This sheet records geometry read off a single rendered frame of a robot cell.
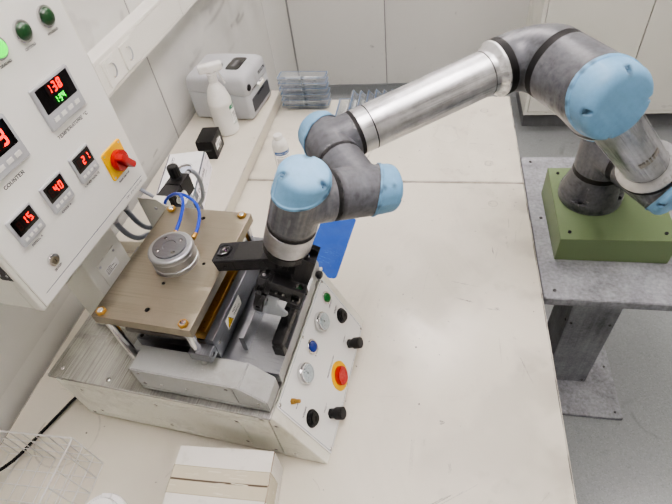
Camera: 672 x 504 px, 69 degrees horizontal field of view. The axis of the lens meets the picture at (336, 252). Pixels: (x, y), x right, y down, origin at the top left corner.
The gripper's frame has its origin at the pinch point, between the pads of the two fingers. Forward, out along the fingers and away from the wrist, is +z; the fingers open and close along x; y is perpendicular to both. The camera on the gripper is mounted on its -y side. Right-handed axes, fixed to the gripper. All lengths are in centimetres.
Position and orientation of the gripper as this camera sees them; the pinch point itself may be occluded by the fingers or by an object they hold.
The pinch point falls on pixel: (260, 306)
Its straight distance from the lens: 91.5
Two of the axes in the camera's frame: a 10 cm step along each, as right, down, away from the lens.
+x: 2.4, -7.2, 6.5
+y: 9.4, 3.3, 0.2
